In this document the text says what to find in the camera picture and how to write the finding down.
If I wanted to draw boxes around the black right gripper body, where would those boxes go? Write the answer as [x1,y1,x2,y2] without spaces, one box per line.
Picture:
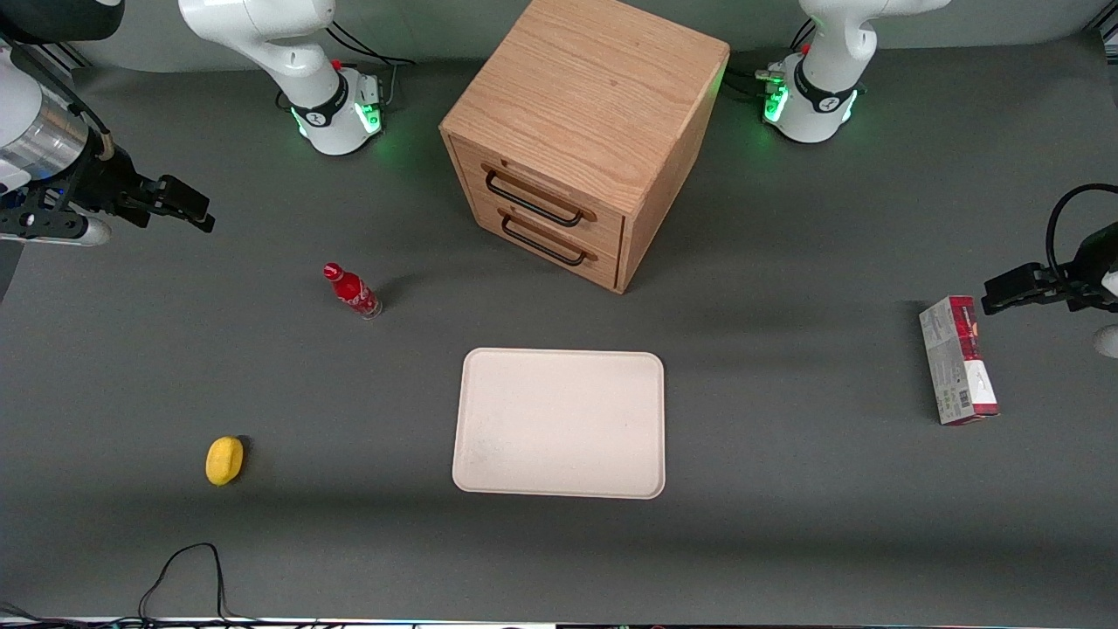
[48,131,169,230]

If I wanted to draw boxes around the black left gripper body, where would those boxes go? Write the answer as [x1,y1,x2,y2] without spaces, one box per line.
[1042,222,1118,313]

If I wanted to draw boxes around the black metal drawer handle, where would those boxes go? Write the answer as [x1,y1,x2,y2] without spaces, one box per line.
[500,211,589,268]
[484,167,585,229]

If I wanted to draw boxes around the wooden drawer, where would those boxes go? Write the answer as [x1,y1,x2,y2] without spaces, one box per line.
[448,135,626,255]
[467,187,624,293]

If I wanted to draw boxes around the wooden drawer cabinet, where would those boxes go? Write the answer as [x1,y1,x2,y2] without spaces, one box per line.
[439,0,731,294]

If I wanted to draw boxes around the grey and red carton box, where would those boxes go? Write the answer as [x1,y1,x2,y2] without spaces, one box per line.
[917,294,1001,427]

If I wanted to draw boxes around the red cola bottle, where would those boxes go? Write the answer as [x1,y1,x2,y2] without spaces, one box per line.
[322,262,384,321]

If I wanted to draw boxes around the yellow lemon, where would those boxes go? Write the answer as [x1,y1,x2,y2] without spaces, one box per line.
[204,435,245,487]

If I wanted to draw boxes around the beige plastic tray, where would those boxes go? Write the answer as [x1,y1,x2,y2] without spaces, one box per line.
[451,347,667,501]

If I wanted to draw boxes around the black left wrist cable loop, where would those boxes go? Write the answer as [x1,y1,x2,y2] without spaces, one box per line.
[1045,183,1118,282]

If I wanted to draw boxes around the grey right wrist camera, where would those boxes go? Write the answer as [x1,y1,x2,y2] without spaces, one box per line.
[0,187,113,248]

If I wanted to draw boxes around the black right arm base cables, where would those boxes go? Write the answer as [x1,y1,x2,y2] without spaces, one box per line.
[327,19,418,111]

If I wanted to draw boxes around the black arm base cables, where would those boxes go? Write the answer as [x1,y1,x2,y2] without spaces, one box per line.
[327,19,418,111]
[722,17,818,99]

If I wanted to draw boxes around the black left arm base cables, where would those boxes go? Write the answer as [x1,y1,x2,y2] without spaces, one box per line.
[722,17,818,99]

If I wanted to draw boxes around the black looped floor cable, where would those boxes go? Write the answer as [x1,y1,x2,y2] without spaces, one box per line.
[137,542,263,626]

